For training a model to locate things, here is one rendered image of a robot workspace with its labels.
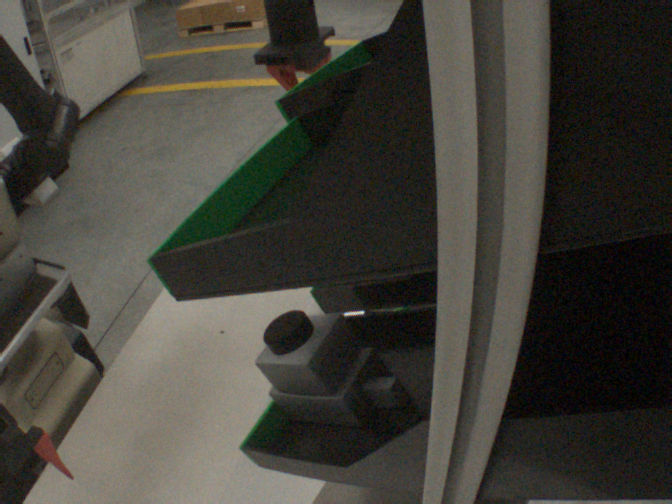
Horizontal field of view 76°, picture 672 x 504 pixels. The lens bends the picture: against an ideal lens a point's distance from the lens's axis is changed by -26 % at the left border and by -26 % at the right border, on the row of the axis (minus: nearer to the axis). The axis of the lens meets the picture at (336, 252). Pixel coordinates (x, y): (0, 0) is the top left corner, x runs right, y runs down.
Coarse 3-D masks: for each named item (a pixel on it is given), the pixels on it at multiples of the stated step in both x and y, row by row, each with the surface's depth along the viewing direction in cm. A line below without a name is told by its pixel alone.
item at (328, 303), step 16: (432, 272) 36; (320, 288) 43; (336, 288) 42; (352, 288) 41; (368, 288) 40; (384, 288) 39; (400, 288) 39; (416, 288) 38; (432, 288) 37; (320, 304) 44; (336, 304) 43; (352, 304) 42; (368, 304) 41; (384, 304) 40; (400, 304) 40; (416, 304) 39
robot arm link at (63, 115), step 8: (56, 112) 70; (64, 112) 71; (72, 112) 73; (56, 120) 70; (64, 120) 71; (72, 120) 73; (48, 128) 69; (56, 128) 69; (64, 128) 71; (72, 128) 73; (72, 136) 73; (24, 152) 72
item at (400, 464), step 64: (576, 256) 27; (640, 256) 25; (384, 320) 38; (576, 320) 29; (640, 320) 26; (512, 384) 28; (576, 384) 25; (640, 384) 23; (256, 448) 32; (320, 448) 32; (384, 448) 23; (512, 448) 19; (576, 448) 17; (640, 448) 16
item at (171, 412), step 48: (144, 336) 90; (192, 336) 89; (240, 336) 88; (144, 384) 81; (192, 384) 81; (240, 384) 80; (96, 432) 73; (144, 432) 74; (192, 432) 73; (240, 432) 73; (48, 480) 66; (96, 480) 66; (144, 480) 67; (192, 480) 67
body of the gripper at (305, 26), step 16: (304, 0) 53; (272, 16) 54; (288, 16) 54; (304, 16) 54; (272, 32) 56; (288, 32) 55; (304, 32) 55; (320, 32) 59; (272, 48) 57; (288, 48) 56; (304, 48) 55; (256, 64) 56
